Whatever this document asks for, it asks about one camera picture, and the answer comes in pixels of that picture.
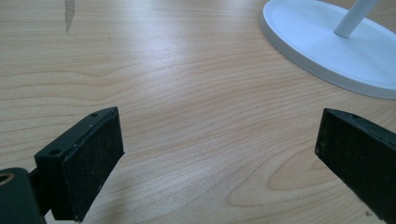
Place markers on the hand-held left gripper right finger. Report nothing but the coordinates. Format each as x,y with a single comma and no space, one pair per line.
358,155

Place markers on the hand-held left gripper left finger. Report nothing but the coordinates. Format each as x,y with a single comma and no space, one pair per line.
84,168

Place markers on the white hook rack stand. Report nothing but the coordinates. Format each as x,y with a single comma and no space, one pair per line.
311,37

